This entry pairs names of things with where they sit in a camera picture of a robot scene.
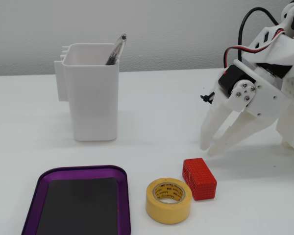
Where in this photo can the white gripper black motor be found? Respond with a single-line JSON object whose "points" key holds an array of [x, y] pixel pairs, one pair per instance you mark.
{"points": [[264, 97]]}

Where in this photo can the white plastic pen holder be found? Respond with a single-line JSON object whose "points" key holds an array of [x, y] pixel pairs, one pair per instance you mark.
{"points": [[93, 98]]}

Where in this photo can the yellow masking tape roll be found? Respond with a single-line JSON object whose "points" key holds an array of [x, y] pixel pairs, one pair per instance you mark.
{"points": [[166, 215]]}

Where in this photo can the red textured block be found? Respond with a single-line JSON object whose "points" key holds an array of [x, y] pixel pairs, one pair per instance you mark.
{"points": [[201, 181]]}

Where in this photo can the clear black ballpoint pen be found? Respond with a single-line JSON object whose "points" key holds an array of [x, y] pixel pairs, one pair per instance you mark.
{"points": [[115, 52]]}

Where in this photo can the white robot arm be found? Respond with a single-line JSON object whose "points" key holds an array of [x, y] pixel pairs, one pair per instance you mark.
{"points": [[284, 51]]}

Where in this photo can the purple metal tray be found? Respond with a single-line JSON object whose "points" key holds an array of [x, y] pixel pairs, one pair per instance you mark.
{"points": [[42, 193]]}

